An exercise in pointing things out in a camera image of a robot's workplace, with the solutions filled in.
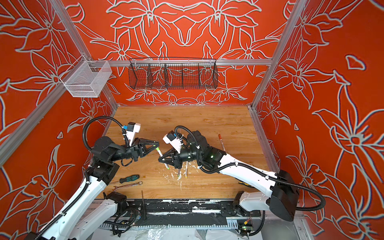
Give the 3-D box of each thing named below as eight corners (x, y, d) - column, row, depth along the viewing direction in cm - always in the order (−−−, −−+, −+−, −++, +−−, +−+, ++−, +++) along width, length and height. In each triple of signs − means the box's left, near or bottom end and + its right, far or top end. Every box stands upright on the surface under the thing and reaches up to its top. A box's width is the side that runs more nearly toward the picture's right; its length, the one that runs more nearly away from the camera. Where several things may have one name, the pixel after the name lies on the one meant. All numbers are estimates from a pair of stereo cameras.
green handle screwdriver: (111, 185, 82) (109, 184, 80) (111, 182, 83) (109, 181, 81) (139, 178, 85) (138, 177, 83) (139, 175, 86) (137, 173, 84)
